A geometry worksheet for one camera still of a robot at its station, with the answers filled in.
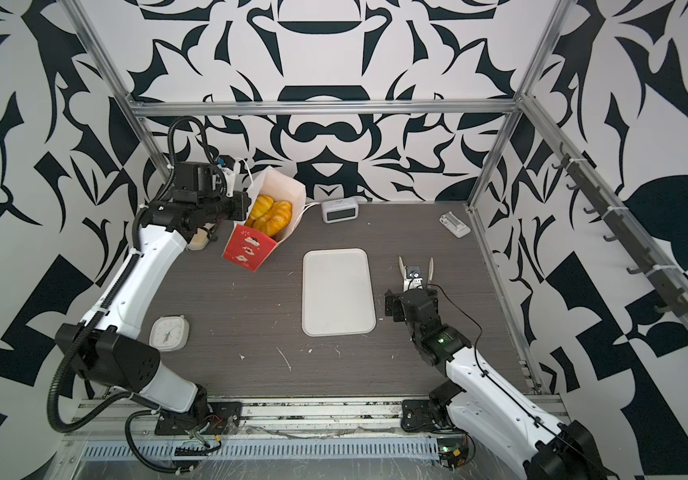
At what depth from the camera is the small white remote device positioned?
1.13 meters

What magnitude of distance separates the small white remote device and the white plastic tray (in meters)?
0.34

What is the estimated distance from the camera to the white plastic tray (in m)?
0.91
